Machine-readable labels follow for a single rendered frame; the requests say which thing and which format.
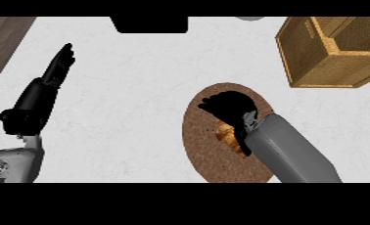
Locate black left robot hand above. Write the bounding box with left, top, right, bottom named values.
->
left=0, top=42, right=76, bottom=137

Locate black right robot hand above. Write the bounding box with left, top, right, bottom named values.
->
left=196, top=90, right=259, bottom=158

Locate golden brown croissant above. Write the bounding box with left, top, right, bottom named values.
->
left=214, top=119, right=245, bottom=156

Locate brown oval cork placemat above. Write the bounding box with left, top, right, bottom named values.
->
left=180, top=82, right=279, bottom=184

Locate wicker basket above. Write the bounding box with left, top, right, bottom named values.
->
left=275, top=17, right=370, bottom=89

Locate brown wooden panel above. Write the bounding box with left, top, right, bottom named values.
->
left=0, top=17, right=37, bottom=72

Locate black appliance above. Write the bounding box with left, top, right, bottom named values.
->
left=109, top=17, right=189, bottom=34

